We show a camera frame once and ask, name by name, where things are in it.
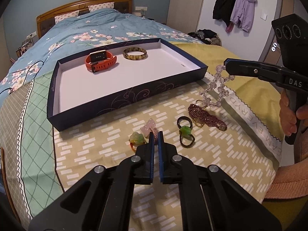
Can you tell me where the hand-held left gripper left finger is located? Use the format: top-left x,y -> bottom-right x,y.
28,131 -> 156,231

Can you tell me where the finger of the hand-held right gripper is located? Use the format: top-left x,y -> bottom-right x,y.
224,58 -> 290,74
227,70 -> 282,83

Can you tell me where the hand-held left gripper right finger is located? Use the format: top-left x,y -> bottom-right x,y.
158,131 -> 282,231

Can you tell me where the yellow jade cord bracelet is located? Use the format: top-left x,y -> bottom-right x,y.
129,133 -> 148,153

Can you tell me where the clear crystal bead bracelet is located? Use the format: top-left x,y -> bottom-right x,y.
199,64 -> 236,109

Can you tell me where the green jade cord bracelet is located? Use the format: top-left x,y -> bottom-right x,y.
178,126 -> 195,148

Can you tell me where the black ring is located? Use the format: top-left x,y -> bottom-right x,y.
177,117 -> 193,129

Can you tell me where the maroon bead bracelet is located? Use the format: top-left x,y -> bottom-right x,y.
188,103 -> 228,132

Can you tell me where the dark blue shallow box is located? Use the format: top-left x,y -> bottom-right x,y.
47,38 -> 208,132

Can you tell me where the person's right forearm pink sleeve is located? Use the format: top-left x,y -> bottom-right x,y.
263,159 -> 308,201

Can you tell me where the person's right hand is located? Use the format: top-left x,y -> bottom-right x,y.
279,89 -> 308,137

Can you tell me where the pile of dark clothes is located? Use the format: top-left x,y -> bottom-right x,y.
188,29 -> 222,46

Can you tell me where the purple jacket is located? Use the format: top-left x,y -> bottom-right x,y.
230,0 -> 257,32

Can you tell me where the black jacket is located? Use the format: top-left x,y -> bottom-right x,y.
212,0 -> 238,27

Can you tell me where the beige wardrobe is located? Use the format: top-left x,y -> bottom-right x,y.
167,0 -> 208,31

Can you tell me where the tortoiseshell bangle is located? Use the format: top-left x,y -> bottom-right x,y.
123,48 -> 148,61

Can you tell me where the orange smartwatch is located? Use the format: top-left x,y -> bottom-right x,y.
85,49 -> 117,73

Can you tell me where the blue floral duvet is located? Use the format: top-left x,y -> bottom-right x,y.
0,8 -> 203,101

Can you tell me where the white dotted pillow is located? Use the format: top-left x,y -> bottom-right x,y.
88,2 -> 115,12
54,10 -> 80,25

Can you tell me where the bedside clutter of bottles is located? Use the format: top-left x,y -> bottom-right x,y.
16,37 -> 33,58

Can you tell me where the wooden bed headboard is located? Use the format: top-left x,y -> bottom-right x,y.
36,0 -> 133,38

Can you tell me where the brown wooden frame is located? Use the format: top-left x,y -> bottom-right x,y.
0,147 -> 20,223

